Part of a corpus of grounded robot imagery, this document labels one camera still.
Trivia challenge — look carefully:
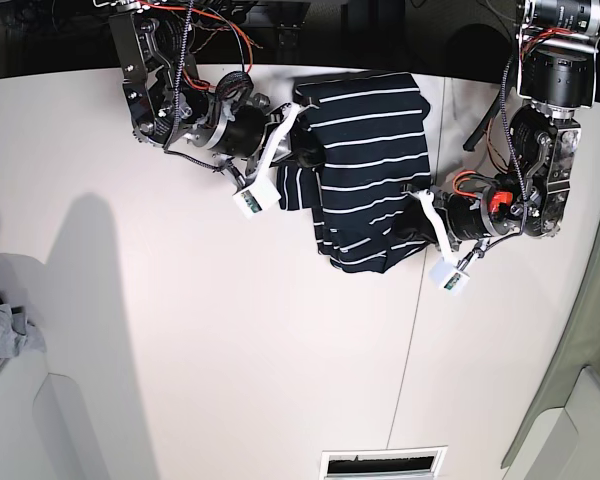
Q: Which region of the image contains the grey cloth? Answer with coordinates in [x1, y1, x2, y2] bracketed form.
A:
[0, 303, 46, 360]

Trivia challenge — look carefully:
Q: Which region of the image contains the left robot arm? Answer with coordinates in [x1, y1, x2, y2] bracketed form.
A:
[394, 1, 600, 249]

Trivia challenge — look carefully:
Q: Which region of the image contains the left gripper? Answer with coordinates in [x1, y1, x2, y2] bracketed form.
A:
[389, 187, 510, 245]

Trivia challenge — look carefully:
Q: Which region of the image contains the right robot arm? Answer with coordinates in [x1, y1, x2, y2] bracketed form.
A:
[105, 1, 311, 171]

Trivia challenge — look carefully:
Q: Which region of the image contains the navy white striped t-shirt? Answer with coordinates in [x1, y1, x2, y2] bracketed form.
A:
[276, 71, 432, 273]

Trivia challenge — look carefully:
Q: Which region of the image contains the black office chair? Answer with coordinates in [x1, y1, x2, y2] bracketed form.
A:
[444, 24, 511, 83]

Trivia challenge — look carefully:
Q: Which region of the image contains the aluminium frame post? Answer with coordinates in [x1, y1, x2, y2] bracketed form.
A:
[270, 1, 310, 65]

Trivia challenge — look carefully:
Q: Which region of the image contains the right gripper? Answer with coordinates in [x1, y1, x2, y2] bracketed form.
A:
[189, 93, 326, 168]

